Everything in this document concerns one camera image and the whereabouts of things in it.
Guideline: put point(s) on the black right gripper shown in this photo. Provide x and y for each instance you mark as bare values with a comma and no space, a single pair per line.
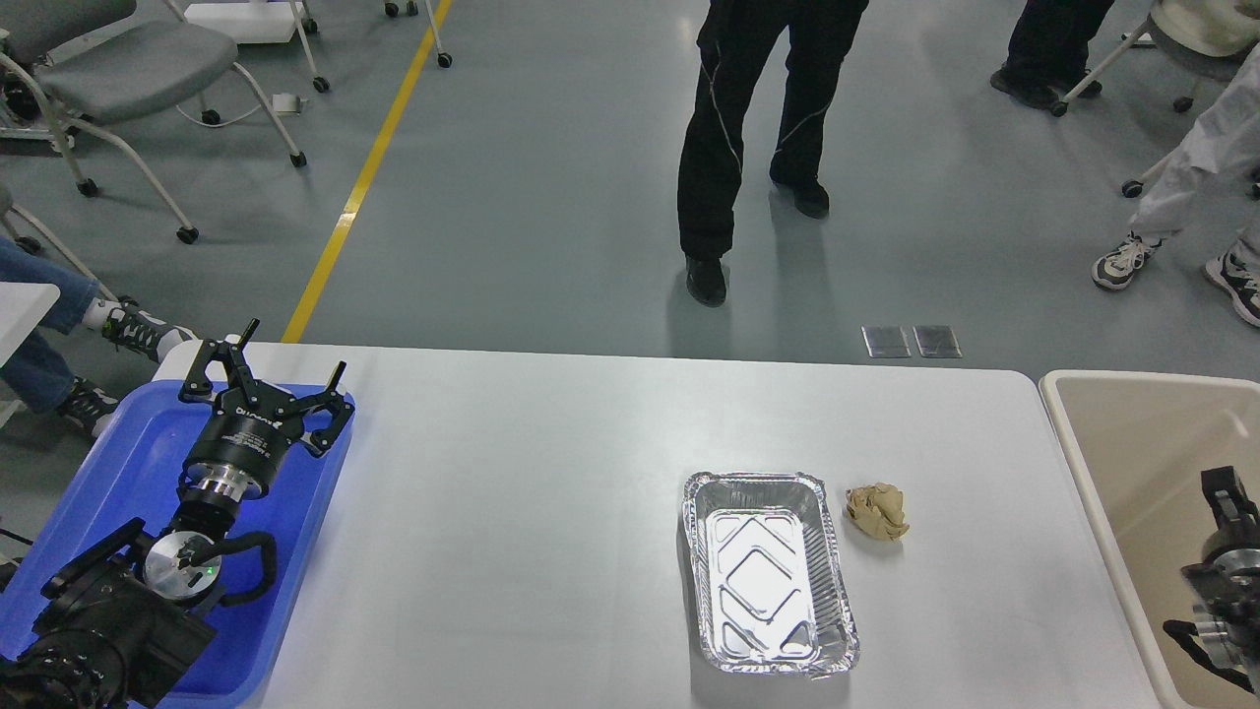
1225,581

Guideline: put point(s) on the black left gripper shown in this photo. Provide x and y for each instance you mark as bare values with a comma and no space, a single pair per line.
241,435

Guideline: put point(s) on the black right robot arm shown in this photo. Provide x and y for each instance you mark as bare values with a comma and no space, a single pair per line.
1223,636

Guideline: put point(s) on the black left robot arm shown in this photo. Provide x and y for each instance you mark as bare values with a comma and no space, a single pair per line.
167,574

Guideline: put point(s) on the beige plastic bin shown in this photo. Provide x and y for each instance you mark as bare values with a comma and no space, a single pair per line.
1137,443

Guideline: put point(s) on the blue plastic tray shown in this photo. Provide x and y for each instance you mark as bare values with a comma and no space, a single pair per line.
131,473

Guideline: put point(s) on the white side table corner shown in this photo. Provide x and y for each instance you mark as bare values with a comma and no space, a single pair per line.
22,307

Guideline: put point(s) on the person in white trousers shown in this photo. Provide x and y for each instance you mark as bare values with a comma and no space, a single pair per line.
1222,143

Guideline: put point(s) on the metal floor socket plate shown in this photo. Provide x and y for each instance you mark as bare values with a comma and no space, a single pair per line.
886,342
937,342

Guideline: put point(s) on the crumpled brown paper ball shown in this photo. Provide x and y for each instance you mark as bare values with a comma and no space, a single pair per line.
878,511

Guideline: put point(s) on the grey office chair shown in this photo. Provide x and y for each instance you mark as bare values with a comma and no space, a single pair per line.
150,67

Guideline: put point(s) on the white wheeled table base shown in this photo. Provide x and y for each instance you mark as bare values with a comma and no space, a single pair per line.
262,22

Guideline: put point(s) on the aluminium foil tray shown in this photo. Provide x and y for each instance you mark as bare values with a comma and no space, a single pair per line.
770,596

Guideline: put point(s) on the white wheeled chair right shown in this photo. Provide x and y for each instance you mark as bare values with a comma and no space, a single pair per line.
1210,39

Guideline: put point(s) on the person in dark trousers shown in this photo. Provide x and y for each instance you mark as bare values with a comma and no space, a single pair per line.
1048,51

